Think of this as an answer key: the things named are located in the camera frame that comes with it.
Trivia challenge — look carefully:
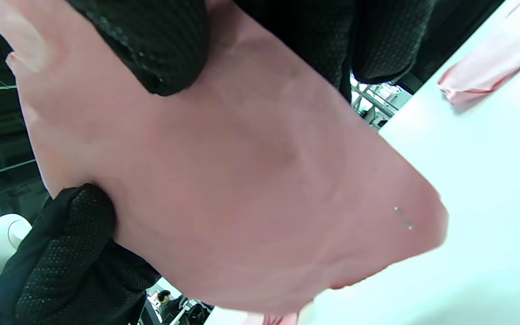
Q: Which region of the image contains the person's right hand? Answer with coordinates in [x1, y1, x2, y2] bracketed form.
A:
[65, 0, 437, 102]

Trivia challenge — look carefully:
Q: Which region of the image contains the person's left hand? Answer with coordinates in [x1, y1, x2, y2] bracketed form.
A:
[0, 182, 162, 325]

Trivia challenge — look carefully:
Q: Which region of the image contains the pink cloth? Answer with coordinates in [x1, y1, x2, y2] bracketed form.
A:
[437, 0, 520, 105]
[0, 0, 449, 325]

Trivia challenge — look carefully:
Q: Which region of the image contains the silver paper clip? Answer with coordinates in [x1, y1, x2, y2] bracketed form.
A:
[393, 206, 416, 232]

